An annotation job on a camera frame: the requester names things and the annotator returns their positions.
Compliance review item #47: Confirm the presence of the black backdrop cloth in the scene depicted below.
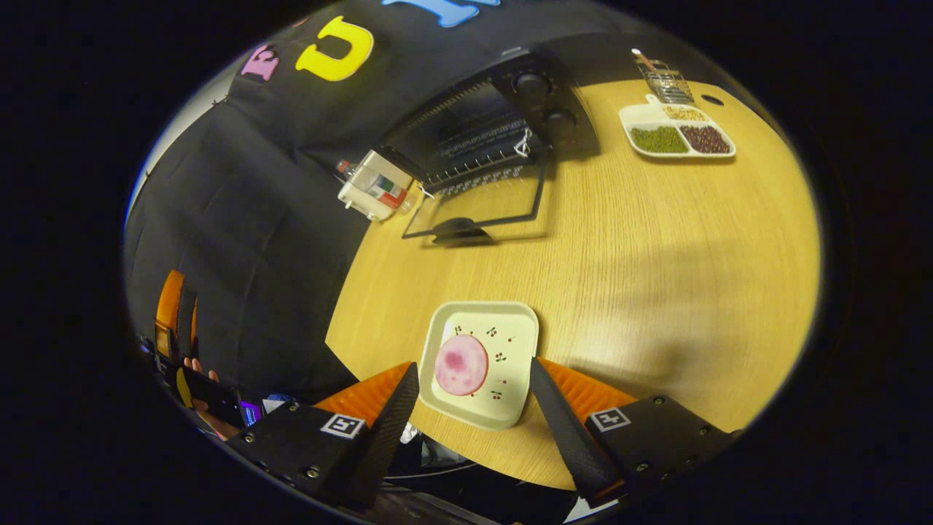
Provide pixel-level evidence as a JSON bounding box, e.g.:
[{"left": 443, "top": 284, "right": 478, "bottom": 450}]
[{"left": 122, "top": 0, "right": 642, "bottom": 411}]

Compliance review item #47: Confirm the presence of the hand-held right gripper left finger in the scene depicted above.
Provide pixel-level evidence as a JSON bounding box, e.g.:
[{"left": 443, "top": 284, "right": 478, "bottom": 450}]
[{"left": 226, "top": 361, "right": 421, "bottom": 511}]

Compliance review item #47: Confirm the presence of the pile of red beans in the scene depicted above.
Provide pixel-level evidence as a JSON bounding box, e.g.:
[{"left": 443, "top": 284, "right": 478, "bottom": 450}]
[{"left": 680, "top": 125, "right": 732, "bottom": 155}]

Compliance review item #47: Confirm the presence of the black electric oven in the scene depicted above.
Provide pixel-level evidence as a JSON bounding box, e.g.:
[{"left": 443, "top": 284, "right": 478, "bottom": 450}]
[{"left": 375, "top": 44, "right": 600, "bottom": 246}]

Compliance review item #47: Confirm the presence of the cream square plate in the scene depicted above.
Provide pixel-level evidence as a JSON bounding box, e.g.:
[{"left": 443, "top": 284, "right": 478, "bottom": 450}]
[{"left": 417, "top": 300, "right": 541, "bottom": 432}]

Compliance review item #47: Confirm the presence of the pile of green beans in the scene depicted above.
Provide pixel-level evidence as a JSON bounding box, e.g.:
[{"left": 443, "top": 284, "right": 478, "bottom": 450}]
[{"left": 630, "top": 125, "right": 690, "bottom": 155}]

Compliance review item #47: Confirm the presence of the white toaster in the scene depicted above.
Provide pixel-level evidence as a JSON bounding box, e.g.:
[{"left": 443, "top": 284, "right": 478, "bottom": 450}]
[{"left": 337, "top": 149, "right": 418, "bottom": 222}]

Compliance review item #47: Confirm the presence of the wire mesh basket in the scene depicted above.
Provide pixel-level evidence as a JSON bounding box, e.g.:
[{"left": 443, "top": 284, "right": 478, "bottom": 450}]
[{"left": 639, "top": 58, "right": 695, "bottom": 106}]

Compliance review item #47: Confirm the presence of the white divided snack tray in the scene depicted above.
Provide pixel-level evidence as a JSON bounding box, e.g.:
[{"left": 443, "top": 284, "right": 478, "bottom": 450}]
[{"left": 618, "top": 93, "right": 737, "bottom": 160}]

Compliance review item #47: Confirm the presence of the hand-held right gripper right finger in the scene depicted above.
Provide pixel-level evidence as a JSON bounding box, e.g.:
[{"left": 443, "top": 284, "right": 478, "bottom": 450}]
[{"left": 529, "top": 356, "right": 738, "bottom": 509}]

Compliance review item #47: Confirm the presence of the pink donut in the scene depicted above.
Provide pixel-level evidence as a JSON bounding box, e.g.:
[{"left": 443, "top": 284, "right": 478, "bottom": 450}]
[{"left": 434, "top": 333, "right": 490, "bottom": 397}]

